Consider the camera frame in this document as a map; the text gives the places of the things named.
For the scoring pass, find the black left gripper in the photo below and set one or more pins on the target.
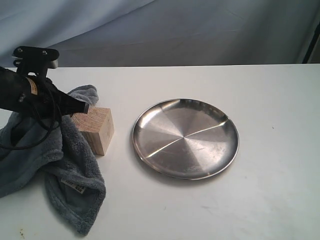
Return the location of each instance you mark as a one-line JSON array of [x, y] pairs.
[[34, 96]]

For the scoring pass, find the round stainless steel plate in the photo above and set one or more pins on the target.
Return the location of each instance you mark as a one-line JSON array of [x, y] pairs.
[[185, 139]]

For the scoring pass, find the light wooden cube block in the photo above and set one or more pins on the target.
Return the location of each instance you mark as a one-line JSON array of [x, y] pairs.
[[97, 128]]

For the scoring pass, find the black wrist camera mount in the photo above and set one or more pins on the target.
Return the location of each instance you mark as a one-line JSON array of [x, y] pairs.
[[35, 60]]

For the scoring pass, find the black stand pole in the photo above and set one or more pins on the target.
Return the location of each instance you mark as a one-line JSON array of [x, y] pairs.
[[310, 42]]

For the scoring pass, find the grey fleece towel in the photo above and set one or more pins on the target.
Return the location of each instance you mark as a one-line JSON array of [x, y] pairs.
[[72, 178]]

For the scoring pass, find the grey backdrop curtain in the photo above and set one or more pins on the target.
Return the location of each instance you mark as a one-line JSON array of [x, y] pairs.
[[135, 33]]

